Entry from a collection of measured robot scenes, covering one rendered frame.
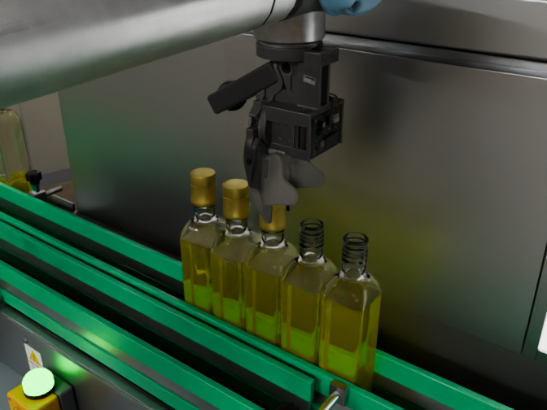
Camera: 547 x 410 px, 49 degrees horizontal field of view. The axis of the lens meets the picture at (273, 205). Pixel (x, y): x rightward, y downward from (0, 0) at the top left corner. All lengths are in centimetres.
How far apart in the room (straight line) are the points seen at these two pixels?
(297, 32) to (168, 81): 44
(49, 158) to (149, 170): 261
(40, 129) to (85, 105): 244
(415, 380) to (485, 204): 23
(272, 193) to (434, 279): 25
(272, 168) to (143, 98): 45
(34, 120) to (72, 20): 331
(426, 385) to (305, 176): 30
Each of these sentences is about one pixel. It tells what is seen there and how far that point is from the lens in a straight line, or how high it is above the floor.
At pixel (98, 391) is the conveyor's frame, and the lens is 94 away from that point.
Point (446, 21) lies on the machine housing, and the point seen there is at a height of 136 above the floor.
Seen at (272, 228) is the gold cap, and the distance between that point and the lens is 73.
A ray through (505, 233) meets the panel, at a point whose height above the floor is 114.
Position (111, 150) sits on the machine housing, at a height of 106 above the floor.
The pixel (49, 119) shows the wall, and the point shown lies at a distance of 365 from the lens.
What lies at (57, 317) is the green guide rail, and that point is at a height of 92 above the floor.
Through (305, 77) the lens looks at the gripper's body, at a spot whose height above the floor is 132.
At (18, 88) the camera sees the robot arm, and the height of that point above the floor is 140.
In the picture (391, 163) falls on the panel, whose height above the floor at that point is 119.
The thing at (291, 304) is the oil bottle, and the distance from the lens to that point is 75.
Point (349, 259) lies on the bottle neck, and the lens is 68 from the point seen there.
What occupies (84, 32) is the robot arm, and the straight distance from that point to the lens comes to 33.
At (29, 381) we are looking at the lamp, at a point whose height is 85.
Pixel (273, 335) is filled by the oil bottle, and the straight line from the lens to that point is 80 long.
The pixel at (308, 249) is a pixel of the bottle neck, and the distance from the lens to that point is 71.
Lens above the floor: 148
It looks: 27 degrees down
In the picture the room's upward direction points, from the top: straight up
